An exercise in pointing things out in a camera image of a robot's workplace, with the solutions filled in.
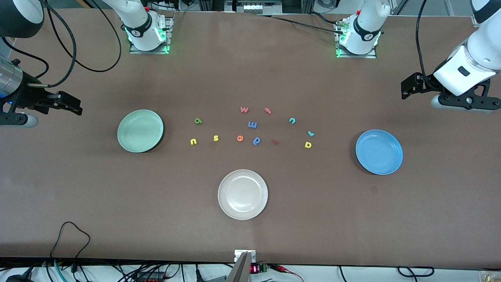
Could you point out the green plate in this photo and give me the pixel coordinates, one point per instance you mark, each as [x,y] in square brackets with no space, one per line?
[140,131]

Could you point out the blue plate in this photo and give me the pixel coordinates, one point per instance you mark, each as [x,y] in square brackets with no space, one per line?
[379,152]

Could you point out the green letter q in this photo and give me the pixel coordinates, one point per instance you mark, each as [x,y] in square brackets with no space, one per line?
[198,121]

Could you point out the circuit board with red display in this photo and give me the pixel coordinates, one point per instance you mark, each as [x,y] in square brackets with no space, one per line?
[259,268]

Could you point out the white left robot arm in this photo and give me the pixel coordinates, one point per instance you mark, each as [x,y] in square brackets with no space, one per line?
[366,27]

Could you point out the blue letter p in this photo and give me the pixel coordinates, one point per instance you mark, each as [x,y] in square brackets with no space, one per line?
[256,140]

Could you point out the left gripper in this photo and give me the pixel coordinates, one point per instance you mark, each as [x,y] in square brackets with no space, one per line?
[425,83]

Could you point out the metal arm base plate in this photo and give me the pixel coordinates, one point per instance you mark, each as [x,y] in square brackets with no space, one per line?
[356,56]
[148,51]

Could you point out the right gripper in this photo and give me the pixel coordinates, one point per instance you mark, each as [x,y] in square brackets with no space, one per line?
[28,96]

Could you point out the blue letter m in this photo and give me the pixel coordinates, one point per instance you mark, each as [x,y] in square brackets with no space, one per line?
[252,124]

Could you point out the grey metal camera bracket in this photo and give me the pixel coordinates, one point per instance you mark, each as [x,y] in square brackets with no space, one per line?
[243,266]

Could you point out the white plate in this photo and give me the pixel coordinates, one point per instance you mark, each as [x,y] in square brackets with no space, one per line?
[242,194]

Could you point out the black device with white lights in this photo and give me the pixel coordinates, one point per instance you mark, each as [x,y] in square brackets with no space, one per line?
[252,7]

